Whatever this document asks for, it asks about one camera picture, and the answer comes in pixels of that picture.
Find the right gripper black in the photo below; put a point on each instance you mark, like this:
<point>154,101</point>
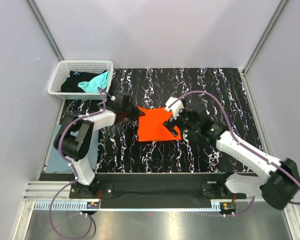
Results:
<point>170,125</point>

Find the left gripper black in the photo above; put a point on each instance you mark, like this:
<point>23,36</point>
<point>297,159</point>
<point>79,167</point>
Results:
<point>137,112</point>

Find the orange t shirt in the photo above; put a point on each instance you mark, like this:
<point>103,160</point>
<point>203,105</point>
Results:
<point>151,126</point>

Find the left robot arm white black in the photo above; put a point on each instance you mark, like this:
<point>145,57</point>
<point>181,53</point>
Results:
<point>74,138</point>

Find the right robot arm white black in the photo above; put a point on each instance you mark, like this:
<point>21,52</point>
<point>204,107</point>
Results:
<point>276,181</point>

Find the teal t shirt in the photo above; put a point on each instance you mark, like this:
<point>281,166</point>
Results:
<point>98,82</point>

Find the black marbled table mat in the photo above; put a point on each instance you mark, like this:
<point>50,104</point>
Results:
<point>211,89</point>

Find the black t shirt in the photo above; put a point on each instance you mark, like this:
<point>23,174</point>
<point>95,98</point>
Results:
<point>71,83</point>

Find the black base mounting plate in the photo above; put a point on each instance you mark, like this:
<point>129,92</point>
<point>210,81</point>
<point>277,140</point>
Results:
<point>215,180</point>

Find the white plastic laundry basket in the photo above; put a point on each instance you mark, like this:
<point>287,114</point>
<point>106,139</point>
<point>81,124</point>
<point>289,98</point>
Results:
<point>61,73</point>

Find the folded grey-blue t shirt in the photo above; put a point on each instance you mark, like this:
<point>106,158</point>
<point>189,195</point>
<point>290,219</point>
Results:
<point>56,164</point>

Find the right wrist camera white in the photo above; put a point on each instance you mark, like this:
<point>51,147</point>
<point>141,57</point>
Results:
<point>174,106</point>

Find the left corner aluminium post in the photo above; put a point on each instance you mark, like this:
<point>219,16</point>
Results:
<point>35,10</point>

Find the corner aluminium post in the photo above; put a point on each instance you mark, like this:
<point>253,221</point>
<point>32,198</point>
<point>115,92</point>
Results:
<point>265,35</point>
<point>35,10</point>

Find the aluminium frame rail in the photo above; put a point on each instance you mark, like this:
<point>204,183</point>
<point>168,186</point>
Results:
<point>40,191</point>

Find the slotted cable duct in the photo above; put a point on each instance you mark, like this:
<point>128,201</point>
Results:
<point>85,205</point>

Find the right corner aluminium post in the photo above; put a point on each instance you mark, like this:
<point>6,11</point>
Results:
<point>265,35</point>

